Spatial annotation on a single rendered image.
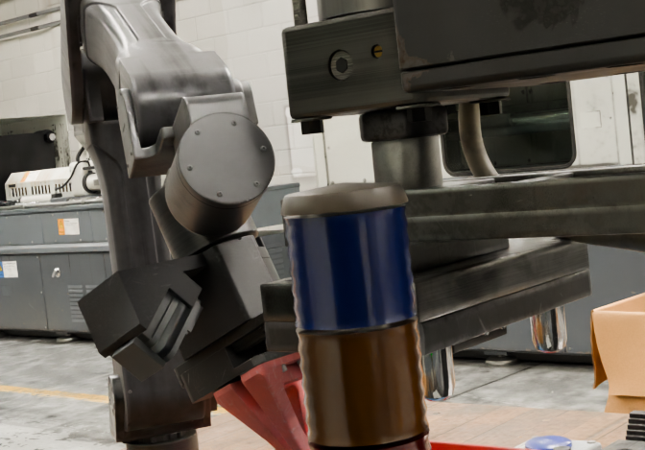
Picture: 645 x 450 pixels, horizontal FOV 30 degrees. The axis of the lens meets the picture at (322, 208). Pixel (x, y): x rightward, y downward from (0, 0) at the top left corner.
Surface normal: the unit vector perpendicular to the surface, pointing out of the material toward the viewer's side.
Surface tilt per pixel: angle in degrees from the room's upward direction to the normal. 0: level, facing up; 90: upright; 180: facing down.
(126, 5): 22
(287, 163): 90
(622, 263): 90
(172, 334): 65
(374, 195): 72
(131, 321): 90
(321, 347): 76
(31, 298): 90
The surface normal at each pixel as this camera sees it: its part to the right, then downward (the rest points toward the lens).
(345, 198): 0.00, -0.26
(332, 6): -0.81, 0.11
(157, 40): 0.02, -0.91
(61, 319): -0.67, 0.11
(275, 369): 0.77, -0.11
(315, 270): -0.58, -0.14
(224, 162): 0.25, -0.33
